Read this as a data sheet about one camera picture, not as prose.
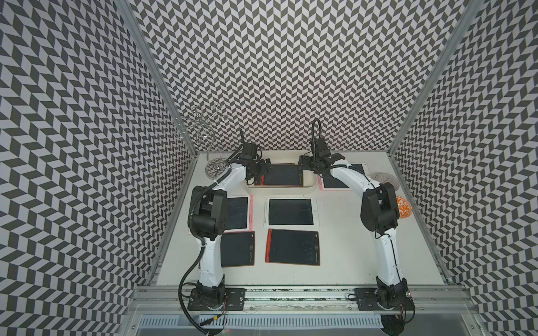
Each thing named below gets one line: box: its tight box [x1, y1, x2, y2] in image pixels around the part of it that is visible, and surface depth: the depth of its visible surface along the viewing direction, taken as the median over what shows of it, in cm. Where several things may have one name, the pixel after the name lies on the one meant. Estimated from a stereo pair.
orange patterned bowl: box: [396, 196, 413, 218], surface depth 95 cm
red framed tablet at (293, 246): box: [264, 228, 321, 266], surface depth 86 cm
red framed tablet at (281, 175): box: [254, 163, 304, 187], surface depth 107 cm
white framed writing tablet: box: [263, 196, 321, 228], surface depth 98 cm
